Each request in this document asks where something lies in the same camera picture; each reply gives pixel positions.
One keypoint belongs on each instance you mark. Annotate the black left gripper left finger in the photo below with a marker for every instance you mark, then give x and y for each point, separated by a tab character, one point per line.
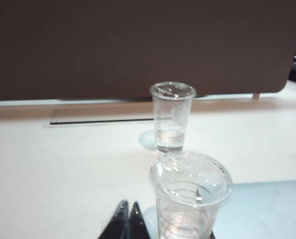
116	226

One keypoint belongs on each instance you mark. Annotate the wide brown desk partition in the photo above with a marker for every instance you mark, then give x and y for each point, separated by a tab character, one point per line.
113	49

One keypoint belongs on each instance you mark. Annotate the clear cup with mermaid logo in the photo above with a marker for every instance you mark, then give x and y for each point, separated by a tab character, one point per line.
188	211

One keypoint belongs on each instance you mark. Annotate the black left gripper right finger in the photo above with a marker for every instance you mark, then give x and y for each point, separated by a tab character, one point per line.
138	226

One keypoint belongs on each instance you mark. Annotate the tall clear plastic cup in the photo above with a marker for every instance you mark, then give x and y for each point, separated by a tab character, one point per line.
173	119

